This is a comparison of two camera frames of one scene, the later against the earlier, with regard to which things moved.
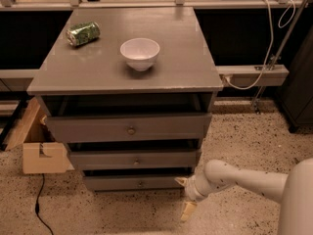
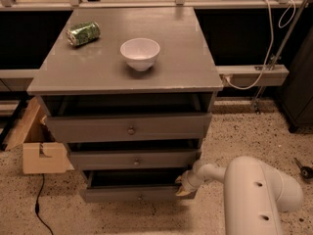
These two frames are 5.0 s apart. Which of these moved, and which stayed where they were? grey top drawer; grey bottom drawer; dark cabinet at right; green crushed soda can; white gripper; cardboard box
Moved: white gripper; grey bottom drawer
Stayed: grey top drawer; dark cabinet at right; green crushed soda can; cardboard box
